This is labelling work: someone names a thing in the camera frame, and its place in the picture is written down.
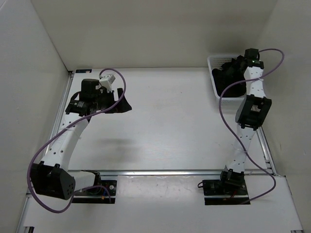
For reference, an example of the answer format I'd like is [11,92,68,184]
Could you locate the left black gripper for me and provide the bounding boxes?
[93,88,132,114]

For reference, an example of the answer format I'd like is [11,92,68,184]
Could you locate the black shorts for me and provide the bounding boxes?
[212,62,246,98]

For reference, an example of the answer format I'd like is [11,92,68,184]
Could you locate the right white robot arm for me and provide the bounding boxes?
[218,52,272,194]

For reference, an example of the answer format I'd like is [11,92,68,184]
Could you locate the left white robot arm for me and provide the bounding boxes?
[30,74,132,200]

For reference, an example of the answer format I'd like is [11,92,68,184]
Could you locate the white plastic basket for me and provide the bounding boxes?
[207,54,246,107]

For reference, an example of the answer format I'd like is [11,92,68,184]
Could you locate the blue label sticker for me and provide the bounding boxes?
[75,69,92,73]

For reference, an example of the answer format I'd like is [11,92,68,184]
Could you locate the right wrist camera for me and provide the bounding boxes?
[244,48,260,61]

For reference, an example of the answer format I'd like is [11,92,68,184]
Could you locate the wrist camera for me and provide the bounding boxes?
[244,48,260,61]
[99,74,116,89]

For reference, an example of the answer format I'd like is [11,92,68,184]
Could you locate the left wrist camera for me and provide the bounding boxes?
[99,74,116,89]

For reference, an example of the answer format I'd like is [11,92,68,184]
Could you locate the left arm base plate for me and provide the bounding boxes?
[72,180,117,204]

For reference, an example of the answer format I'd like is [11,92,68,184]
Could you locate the aluminium frame rail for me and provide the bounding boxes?
[21,68,303,233]

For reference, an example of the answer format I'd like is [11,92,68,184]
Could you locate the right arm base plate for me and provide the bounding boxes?
[198,180,250,206]

